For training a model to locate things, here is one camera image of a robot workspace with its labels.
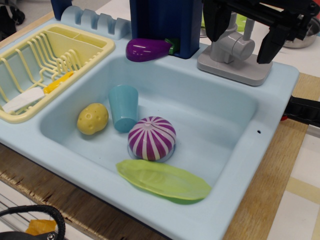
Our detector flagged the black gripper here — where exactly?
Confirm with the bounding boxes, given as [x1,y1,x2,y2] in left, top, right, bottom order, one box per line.
[202,0,320,64]

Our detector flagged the grey toy faucet with lever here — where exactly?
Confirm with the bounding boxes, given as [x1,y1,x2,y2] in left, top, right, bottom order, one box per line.
[197,12,272,87]

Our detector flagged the stainless steel pot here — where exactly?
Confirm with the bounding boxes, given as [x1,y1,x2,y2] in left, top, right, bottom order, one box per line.
[282,16,320,49]

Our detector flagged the dark blue plastic tower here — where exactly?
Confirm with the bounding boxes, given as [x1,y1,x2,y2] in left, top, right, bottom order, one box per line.
[51,0,203,59]

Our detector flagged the black clamp with red tip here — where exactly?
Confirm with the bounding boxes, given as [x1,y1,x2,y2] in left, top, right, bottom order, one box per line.
[282,96,320,128]

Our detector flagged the purple toy eggplant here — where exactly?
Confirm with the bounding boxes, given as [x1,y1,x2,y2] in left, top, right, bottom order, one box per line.
[125,38,180,63]

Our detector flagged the blue plastic cup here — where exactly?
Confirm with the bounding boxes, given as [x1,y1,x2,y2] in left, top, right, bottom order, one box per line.
[108,85,139,133]

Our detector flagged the light blue toy sink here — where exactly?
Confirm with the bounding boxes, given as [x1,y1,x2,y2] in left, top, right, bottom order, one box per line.
[0,5,300,240]

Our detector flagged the purple white striped toy onion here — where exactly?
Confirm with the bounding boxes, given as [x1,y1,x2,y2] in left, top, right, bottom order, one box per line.
[127,116,177,162]

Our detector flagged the green plastic plate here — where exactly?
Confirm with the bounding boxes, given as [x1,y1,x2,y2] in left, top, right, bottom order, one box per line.
[115,159,212,205]

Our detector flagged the yellow toy potato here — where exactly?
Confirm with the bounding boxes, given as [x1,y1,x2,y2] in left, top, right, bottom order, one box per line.
[77,103,109,135]

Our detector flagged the wooden base board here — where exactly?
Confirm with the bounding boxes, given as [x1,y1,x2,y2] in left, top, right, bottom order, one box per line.
[0,10,320,240]

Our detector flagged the yellow dish drying rack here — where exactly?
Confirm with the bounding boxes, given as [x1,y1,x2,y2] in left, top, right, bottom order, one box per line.
[0,23,116,124]

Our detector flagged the white and yellow toy knife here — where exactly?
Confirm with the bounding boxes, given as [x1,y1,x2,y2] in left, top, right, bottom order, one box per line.
[2,71,74,113]

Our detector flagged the black object top left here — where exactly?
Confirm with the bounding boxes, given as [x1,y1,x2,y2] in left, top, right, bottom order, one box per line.
[0,4,26,41]

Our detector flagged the orange yellow object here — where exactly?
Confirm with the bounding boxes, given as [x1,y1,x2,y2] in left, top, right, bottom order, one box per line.
[25,219,57,236]

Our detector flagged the black cable loop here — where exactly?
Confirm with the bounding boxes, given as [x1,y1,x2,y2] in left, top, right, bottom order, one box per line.
[0,204,66,240]

